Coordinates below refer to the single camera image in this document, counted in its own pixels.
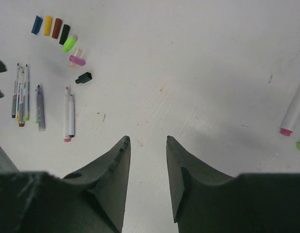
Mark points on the purple cap marker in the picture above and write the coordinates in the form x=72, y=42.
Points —
x=66, y=136

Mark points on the blue marker pen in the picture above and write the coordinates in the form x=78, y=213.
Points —
x=14, y=99

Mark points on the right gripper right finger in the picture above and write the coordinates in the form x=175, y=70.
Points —
x=205, y=200

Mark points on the small black pen cap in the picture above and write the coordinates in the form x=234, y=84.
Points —
x=84, y=78

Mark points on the brown cap marker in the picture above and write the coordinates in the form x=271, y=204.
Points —
x=21, y=115

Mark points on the light green pen cap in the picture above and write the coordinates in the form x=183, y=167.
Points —
x=69, y=43

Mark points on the aluminium front rail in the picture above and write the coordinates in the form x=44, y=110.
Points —
x=6, y=163

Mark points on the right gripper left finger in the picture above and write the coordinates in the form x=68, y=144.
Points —
x=89, y=200

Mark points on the grey pen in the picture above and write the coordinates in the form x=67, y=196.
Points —
x=40, y=109

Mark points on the yellow pen cap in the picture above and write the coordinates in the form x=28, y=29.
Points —
x=47, y=25

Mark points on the brown pen cap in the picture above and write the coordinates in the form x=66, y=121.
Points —
x=57, y=28

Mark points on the black cap marker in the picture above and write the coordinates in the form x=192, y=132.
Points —
x=26, y=93

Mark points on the yellow marker pen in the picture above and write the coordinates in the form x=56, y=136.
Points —
x=19, y=93

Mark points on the pink cap marker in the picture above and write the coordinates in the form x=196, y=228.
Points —
x=292, y=115

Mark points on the blue pen cap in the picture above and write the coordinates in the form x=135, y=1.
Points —
x=37, y=25

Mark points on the purple pen cap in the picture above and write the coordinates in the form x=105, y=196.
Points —
x=74, y=60

